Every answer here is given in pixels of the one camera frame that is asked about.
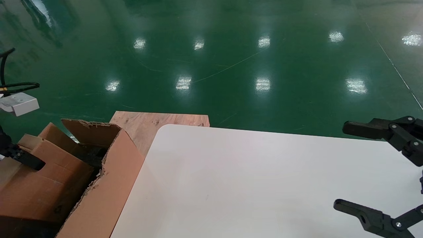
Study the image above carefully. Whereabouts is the wooden board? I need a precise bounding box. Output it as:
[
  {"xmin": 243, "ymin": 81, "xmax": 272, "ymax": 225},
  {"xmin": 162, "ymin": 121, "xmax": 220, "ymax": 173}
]
[{"xmin": 109, "ymin": 111, "xmax": 210, "ymax": 158}]

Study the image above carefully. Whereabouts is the black foam insert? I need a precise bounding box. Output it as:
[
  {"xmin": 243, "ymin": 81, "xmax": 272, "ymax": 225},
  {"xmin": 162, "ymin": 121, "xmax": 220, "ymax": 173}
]
[{"xmin": 74, "ymin": 144, "xmax": 108, "ymax": 169}]

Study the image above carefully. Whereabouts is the large brown cardboard box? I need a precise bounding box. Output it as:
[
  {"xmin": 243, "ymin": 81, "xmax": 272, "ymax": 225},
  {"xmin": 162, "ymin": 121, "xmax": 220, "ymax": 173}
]
[{"xmin": 0, "ymin": 118, "xmax": 145, "ymax": 238}]

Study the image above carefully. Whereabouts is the black cable with yellow connector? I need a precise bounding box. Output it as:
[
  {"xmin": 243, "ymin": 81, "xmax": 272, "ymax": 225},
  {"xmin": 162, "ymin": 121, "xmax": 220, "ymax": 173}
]
[{"xmin": 0, "ymin": 48, "xmax": 40, "ymax": 96}]

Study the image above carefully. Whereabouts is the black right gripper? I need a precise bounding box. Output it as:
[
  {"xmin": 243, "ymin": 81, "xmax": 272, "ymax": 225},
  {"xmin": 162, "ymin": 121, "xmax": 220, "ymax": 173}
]
[{"xmin": 333, "ymin": 116, "xmax": 423, "ymax": 238}]

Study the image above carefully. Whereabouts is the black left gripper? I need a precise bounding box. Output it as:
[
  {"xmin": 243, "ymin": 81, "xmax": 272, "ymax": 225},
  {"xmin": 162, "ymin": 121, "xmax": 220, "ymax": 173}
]
[{"xmin": 0, "ymin": 125, "xmax": 46, "ymax": 171}]

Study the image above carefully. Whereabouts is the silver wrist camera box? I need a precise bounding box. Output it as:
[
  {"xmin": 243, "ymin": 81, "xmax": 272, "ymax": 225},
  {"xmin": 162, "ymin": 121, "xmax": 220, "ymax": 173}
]
[{"xmin": 0, "ymin": 92, "xmax": 40, "ymax": 117}]

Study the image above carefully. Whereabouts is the small brown cardboard box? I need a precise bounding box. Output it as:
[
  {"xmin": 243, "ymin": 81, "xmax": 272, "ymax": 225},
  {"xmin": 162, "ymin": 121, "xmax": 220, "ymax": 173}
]
[{"xmin": 0, "ymin": 134, "xmax": 95, "ymax": 222}]

